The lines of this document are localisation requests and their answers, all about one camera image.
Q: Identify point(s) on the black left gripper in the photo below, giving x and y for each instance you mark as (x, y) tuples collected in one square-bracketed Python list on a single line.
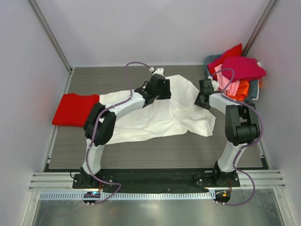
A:
[(166, 92)]

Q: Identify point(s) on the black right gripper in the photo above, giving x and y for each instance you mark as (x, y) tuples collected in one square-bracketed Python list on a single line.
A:
[(201, 98)]

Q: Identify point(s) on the white printed t shirt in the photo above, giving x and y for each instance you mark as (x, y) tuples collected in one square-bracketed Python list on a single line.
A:
[(174, 116)]

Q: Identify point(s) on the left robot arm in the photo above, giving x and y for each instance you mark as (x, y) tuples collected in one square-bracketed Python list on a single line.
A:
[(100, 124)]

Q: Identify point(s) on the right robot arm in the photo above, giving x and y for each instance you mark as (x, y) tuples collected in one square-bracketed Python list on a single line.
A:
[(242, 128)]

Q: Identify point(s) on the pink t shirt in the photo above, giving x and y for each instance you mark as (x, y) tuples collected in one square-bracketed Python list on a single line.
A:
[(223, 78)]

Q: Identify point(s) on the orange t shirt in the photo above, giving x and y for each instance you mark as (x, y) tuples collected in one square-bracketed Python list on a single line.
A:
[(239, 90)]

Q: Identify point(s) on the magenta t shirt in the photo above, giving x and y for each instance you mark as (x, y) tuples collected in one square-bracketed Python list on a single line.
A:
[(244, 68)]

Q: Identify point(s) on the grey t shirt in basket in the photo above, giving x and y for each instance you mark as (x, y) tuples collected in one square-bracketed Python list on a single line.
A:
[(253, 92)]

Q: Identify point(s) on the red t shirt in basket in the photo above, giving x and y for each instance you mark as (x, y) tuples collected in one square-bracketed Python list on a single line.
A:
[(236, 51)]

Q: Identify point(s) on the grey-blue laundry basket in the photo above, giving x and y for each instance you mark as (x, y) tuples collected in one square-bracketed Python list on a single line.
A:
[(210, 59)]

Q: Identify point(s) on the folded red t shirt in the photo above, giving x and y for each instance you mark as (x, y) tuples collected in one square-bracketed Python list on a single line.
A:
[(74, 109)]

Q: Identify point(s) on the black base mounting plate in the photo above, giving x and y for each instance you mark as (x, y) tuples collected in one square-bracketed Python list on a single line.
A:
[(158, 181)]

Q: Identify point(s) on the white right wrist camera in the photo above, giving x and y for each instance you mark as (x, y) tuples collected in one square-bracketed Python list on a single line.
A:
[(215, 84)]

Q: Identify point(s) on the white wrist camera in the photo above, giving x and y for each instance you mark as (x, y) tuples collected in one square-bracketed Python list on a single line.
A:
[(159, 71), (215, 84)]

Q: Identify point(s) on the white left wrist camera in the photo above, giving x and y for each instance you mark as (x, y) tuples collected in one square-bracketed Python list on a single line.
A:
[(159, 71)]

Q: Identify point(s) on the right aluminium corner post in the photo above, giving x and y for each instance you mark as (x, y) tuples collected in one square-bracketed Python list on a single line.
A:
[(260, 25)]

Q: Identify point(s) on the aluminium corner post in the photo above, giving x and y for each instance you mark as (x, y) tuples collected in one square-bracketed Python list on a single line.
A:
[(260, 25), (44, 24)]

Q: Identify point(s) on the aluminium frame rail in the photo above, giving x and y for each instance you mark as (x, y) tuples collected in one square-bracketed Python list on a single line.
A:
[(62, 181)]

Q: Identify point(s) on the left aluminium corner post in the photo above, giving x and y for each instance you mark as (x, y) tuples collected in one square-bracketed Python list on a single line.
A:
[(44, 24)]

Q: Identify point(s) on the slotted white cable duct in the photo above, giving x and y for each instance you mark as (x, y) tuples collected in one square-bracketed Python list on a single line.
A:
[(96, 196)]

